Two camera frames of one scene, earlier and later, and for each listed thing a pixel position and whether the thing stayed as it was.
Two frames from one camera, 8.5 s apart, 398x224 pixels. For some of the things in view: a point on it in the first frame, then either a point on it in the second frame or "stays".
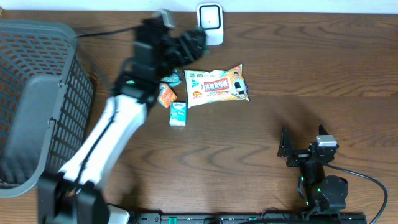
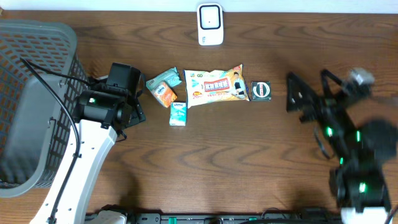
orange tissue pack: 166,96 stays
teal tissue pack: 172,79 stays
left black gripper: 184,40 → 139,112
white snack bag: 214,86 stays
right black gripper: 285,149 → 303,91
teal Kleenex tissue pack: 178,114 stays
